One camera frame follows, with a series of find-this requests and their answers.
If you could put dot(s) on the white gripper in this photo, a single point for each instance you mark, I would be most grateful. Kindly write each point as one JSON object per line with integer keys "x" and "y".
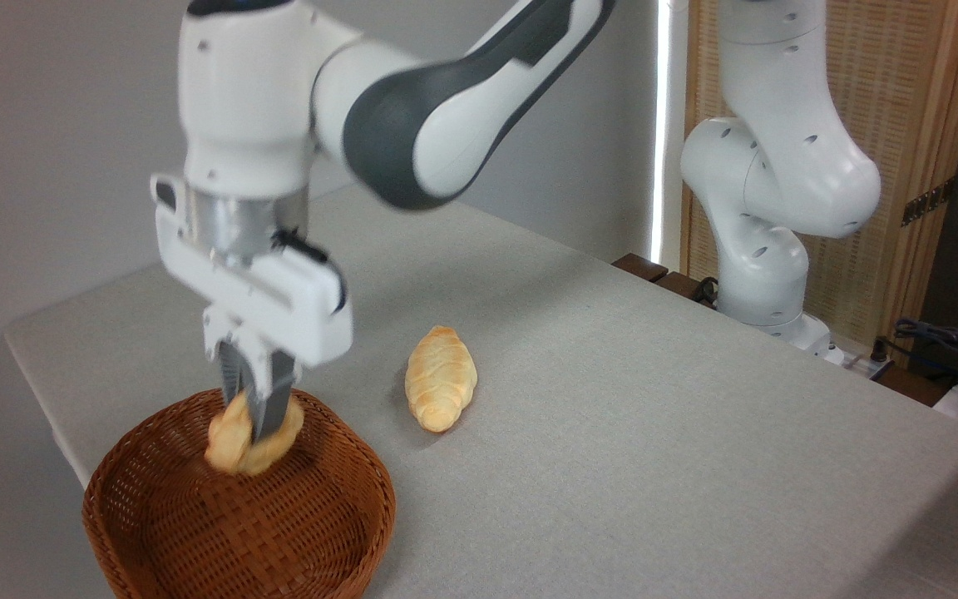
{"x": 288, "y": 304}

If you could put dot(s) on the round knotted bread roll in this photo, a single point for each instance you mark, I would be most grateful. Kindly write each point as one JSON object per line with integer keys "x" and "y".
{"x": 234, "y": 441}

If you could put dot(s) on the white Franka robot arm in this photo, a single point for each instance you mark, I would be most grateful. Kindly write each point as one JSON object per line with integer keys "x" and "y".
{"x": 446, "y": 125}

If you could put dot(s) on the long braided bread loaf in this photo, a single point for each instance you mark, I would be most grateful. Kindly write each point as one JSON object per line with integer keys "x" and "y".
{"x": 441, "y": 378}

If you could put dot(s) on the brown wicker basket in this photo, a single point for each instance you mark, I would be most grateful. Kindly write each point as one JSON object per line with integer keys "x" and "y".
{"x": 196, "y": 532}

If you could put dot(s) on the grey tablecloth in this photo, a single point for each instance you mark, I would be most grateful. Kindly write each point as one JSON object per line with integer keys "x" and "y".
{"x": 654, "y": 433}

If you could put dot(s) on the white power strip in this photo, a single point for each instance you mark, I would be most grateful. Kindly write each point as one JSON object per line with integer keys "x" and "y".
{"x": 857, "y": 361}

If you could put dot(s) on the black screen hinge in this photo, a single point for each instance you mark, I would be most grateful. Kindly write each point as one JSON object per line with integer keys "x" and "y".
{"x": 928, "y": 202}

